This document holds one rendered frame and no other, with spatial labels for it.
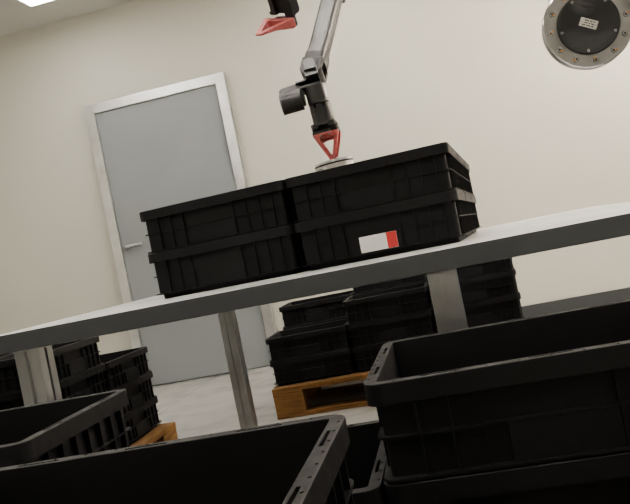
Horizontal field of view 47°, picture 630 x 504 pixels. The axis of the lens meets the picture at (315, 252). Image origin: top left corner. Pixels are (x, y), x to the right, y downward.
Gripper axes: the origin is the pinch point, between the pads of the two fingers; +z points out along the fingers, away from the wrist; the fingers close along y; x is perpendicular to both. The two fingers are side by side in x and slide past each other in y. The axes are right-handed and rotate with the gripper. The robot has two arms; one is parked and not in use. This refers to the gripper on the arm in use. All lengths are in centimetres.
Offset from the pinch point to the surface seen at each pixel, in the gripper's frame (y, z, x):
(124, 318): 51, 25, -46
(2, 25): -307, -184, -234
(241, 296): 52, 27, -20
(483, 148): -312, -9, 72
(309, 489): 148, 35, 6
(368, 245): 22.2, 24.2, 4.8
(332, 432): 134, 35, 6
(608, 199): -309, 45, 140
